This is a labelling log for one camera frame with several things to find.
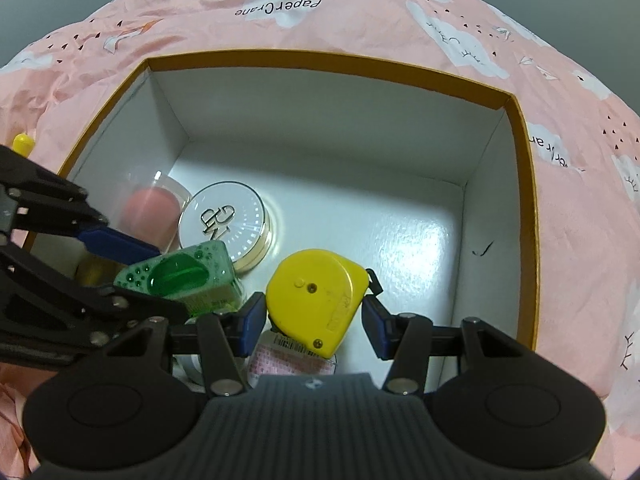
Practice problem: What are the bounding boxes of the pink printed blanket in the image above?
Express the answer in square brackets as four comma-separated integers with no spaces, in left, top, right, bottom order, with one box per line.
[0,0,640,480]

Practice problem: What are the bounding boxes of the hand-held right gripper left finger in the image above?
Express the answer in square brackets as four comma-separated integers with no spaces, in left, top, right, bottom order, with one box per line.
[94,291,269,400]

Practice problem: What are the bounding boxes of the green plastic container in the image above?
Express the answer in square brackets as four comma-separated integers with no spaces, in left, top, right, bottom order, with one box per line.
[114,240,245,317]

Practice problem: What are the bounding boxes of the golden round container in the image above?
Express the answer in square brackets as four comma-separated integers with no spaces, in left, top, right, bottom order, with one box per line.
[75,252,126,287]

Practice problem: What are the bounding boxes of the yellow capped bottle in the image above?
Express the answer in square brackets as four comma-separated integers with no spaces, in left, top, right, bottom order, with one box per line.
[12,131,37,158]

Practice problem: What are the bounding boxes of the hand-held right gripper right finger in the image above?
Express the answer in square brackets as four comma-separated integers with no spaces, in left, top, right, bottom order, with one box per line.
[361,296,542,397]

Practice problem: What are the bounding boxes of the orange cardboard box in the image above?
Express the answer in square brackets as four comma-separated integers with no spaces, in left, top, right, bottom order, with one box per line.
[22,49,543,396]

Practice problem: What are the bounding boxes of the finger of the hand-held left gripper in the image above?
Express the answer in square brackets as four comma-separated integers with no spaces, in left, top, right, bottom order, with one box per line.
[0,246,189,370]
[0,145,162,266]

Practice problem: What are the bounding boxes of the pink labelled packet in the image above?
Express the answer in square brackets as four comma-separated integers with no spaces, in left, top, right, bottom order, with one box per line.
[249,330,338,387]

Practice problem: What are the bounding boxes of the white round compact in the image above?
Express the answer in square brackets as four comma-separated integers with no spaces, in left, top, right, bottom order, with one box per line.
[177,180,276,273]

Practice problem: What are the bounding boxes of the yellow tape measure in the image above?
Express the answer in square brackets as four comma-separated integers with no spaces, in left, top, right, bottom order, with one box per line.
[265,249,383,360]

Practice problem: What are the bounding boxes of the pink sponge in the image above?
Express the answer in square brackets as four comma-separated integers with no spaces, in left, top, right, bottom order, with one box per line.
[107,170,193,256]

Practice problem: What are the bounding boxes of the white round item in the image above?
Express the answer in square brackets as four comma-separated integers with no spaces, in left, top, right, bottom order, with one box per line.
[172,355,206,387]

